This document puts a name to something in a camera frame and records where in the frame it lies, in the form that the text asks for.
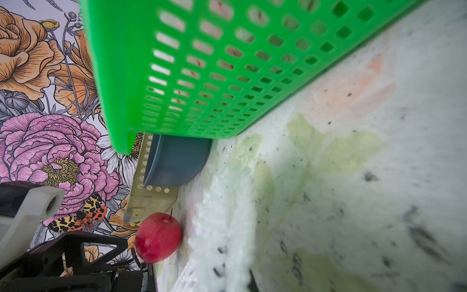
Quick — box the pale green perforated basket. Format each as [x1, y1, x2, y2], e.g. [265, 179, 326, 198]
[124, 134, 178, 226]

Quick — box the bare red apple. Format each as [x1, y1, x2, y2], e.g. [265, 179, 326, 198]
[135, 208, 182, 264]

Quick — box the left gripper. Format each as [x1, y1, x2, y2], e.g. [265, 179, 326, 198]
[1, 231, 128, 292]

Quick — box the dark teal plastic tub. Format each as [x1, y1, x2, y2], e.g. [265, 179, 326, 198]
[143, 135, 212, 187]

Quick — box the white foam net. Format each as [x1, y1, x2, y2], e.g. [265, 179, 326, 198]
[171, 168, 257, 292]

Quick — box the bright green plastic basket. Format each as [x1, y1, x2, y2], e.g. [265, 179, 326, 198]
[80, 0, 417, 155]

